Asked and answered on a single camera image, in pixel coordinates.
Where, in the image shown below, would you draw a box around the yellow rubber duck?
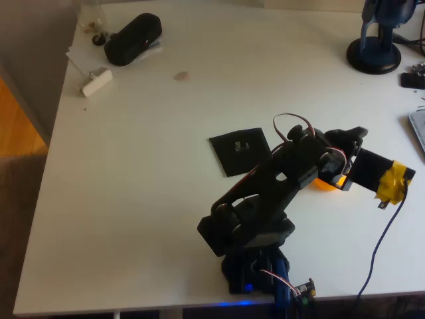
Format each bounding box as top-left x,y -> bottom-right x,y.
307,175 -> 348,193

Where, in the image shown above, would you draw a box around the black square mat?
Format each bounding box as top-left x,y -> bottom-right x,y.
209,127 -> 272,179

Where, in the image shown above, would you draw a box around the grey laptop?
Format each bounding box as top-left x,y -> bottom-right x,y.
407,109 -> 425,154

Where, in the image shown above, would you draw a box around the blue microphone on black base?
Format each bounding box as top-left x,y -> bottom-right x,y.
346,0 -> 418,75

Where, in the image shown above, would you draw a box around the small black phone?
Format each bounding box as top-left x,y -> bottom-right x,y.
400,72 -> 425,90

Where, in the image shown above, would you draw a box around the small controller circuit board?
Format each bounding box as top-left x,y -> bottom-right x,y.
292,278 -> 317,305

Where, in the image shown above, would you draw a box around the blue table clamp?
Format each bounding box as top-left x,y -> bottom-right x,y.
272,259 -> 294,310

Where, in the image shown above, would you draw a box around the black oblong speaker case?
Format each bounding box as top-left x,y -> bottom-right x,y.
104,12 -> 163,67

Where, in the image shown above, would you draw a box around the white power adapter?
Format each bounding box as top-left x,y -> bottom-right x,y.
81,66 -> 114,98

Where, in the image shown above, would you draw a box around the white paper sheets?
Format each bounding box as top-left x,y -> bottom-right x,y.
65,33 -> 165,76

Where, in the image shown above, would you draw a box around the clear glass flask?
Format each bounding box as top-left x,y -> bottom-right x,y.
76,0 -> 109,35

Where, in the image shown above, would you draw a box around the black camera with yellow tape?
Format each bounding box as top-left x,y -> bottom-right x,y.
348,148 -> 416,210

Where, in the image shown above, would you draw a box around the red white servo wire loop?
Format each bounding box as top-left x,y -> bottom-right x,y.
272,112 -> 315,144

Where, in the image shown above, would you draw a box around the dark camera cable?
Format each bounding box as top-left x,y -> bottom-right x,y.
355,177 -> 412,303

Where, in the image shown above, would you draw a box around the red white controller wire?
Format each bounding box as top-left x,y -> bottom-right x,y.
259,268 -> 299,296

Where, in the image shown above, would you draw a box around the black desk cable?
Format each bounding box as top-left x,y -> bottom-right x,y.
393,33 -> 425,56

